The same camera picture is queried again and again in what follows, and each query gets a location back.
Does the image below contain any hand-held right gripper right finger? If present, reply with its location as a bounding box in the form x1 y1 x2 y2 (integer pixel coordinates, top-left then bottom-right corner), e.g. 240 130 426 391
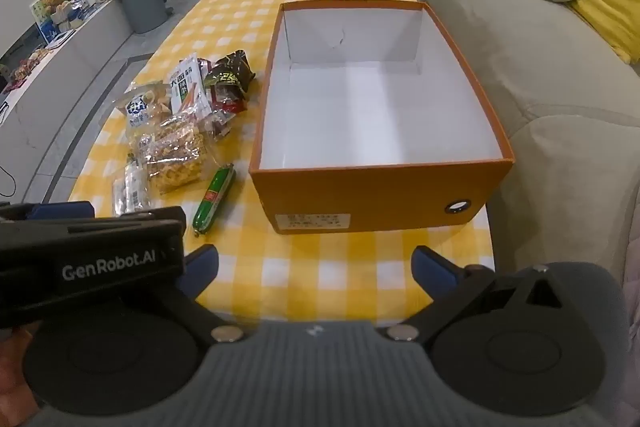
387 246 568 348

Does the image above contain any person's left hand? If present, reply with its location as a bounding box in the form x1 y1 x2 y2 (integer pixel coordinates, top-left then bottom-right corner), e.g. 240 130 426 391
0 326 39 413

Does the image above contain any white blue fries packet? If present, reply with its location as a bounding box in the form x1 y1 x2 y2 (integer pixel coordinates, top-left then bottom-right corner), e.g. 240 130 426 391
116 82 173 130

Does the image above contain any yellow checked tablecloth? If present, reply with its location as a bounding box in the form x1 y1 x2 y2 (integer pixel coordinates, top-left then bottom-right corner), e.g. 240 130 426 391
67 0 496 323

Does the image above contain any beige sofa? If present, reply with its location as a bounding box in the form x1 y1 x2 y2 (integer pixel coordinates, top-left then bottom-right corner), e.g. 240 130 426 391
417 0 640 268

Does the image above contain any white green snack packet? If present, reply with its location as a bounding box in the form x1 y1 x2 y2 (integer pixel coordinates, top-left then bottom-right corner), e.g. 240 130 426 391
167 54 213 115

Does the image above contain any green sausage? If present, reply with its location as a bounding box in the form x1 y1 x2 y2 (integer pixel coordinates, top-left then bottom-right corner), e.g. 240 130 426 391
192 163 237 238

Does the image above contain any black cable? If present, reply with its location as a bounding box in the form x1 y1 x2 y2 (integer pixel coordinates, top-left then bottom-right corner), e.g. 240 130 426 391
0 166 22 198

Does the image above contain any yellow crispy cake packet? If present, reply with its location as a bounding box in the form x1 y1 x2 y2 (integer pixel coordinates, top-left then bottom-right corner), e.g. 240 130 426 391
145 147 218 194

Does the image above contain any brown grain cake packet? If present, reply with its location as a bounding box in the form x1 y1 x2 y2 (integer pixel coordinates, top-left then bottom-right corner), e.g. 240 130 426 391
127 114 211 168

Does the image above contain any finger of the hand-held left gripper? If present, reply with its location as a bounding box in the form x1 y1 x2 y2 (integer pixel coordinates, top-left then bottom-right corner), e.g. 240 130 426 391
0 201 97 222

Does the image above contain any dark green egg packet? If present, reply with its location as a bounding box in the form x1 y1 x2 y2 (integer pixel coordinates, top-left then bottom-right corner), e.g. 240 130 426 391
202 50 256 100

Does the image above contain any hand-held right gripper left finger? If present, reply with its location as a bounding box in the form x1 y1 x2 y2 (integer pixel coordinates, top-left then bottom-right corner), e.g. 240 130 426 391
164 244 247 344

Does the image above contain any orange cardboard box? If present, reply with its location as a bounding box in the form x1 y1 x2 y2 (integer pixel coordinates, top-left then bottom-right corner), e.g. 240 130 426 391
248 1 515 235

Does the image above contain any yellow pillow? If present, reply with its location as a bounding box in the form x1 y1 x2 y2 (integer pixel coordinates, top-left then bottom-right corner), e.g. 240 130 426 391
570 0 640 65

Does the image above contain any small clear barcode packet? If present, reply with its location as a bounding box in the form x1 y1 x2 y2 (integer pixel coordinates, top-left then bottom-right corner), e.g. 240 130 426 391
111 159 151 215

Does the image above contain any white low cabinet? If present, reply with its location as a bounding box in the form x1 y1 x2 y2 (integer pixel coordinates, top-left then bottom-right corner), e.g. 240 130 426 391
0 0 133 188

